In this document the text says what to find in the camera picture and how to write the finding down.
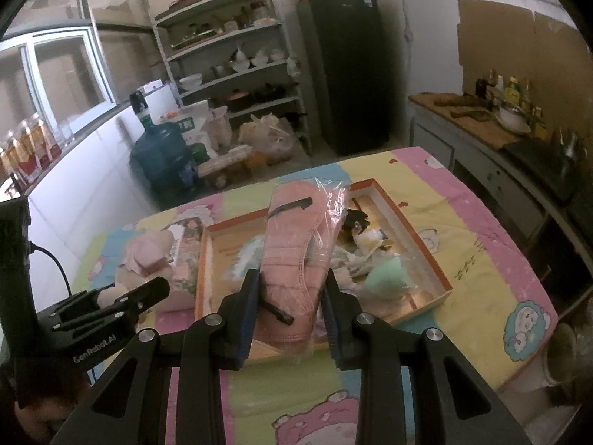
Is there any black water pump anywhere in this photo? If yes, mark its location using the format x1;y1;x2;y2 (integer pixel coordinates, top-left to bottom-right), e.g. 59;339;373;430
130;92;153;126

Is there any mint green sponge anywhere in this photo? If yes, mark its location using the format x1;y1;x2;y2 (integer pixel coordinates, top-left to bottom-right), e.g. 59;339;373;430
366;260;409;300

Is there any clear drinking glass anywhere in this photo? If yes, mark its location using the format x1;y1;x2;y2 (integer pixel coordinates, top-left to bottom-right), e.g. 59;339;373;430
58;118;77;147

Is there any row of condiment bottles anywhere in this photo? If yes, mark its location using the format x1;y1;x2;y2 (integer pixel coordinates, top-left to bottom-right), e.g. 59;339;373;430
475;69;547;140

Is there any blue water jug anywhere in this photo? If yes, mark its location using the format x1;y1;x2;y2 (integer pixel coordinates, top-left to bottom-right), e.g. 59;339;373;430
130;118;198;195

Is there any orange-rimmed shallow box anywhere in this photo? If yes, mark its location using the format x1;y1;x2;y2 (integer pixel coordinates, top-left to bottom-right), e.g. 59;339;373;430
195;177;454;327

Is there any plastic bag of food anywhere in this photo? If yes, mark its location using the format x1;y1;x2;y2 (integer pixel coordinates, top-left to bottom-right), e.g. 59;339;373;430
238;113;297;163

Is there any white sack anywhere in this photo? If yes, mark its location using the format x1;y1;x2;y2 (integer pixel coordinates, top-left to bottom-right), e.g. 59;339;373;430
178;102;211;149

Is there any beige plush bunny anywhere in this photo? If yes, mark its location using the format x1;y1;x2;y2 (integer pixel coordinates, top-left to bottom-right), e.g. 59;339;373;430
330;241;371;295

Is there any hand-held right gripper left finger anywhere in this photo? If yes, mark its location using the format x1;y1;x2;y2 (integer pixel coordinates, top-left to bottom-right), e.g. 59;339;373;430
49;269;262;445

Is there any cream and pink plush toy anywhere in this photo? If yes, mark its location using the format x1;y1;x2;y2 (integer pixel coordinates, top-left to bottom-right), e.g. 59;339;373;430
113;229;179;307

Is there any orange liquid pouch bottle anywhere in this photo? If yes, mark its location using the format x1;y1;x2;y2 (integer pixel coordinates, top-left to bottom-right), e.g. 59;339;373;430
41;116;62;161
28;118;48;170
16;125;34;179

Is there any person's left forearm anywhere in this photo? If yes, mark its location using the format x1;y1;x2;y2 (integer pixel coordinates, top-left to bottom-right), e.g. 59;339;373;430
14;366;93;445

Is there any group of white bowls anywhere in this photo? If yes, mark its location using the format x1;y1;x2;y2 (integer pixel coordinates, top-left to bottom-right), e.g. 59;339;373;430
178;49;290;91

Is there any cardboard sheet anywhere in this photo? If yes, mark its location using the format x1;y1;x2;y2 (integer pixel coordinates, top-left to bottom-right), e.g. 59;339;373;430
458;0;593;116

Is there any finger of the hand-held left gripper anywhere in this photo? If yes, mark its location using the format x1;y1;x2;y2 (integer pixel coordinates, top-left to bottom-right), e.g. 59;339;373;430
99;277;171;334
39;290;105;331

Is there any black stovetop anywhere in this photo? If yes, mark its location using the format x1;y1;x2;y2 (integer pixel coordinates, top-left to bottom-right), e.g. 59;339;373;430
503;136;585;201

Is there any side table with condiment bottles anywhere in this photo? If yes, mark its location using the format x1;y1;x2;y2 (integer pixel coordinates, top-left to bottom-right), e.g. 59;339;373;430
408;93;593;316

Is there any black cable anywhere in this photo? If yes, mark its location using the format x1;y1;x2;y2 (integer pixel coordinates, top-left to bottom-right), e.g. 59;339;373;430
28;241;75;298

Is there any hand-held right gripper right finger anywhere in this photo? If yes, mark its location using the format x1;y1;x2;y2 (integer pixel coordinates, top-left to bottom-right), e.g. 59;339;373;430
322;269;531;445

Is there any grey metal shelf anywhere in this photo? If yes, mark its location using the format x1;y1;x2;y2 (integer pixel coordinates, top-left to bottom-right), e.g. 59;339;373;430
153;0;313;154

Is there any black-haired yellow doll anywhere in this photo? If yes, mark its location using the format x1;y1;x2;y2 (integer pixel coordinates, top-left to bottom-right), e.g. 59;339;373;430
340;208;394;253

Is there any black fridge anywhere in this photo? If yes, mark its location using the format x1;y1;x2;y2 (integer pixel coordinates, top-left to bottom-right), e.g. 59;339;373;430
296;0;391;156

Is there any white bowl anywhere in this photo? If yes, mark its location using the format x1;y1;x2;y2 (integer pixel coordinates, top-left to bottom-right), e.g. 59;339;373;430
495;106;533;134

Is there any row of bottles on sill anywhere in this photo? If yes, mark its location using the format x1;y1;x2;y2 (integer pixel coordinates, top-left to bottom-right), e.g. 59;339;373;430
0;132;21;188

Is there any black frying pan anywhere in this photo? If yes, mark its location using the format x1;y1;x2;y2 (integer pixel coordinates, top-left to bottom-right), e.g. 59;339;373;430
248;83;297;105

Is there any floral tissue pack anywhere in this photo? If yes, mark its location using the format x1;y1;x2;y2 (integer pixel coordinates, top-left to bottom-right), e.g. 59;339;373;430
169;220;205;295

